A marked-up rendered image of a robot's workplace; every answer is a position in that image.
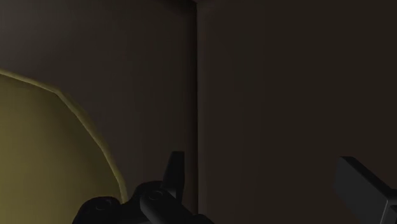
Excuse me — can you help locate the yellow round plate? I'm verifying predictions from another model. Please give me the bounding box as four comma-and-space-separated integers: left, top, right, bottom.
0, 69, 129, 224

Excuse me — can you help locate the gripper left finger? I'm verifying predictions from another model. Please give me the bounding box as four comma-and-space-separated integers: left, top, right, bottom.
71, 151, 215, 224

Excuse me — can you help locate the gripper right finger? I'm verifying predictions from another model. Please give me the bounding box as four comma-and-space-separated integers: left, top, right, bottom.
332, 156, 397, 224

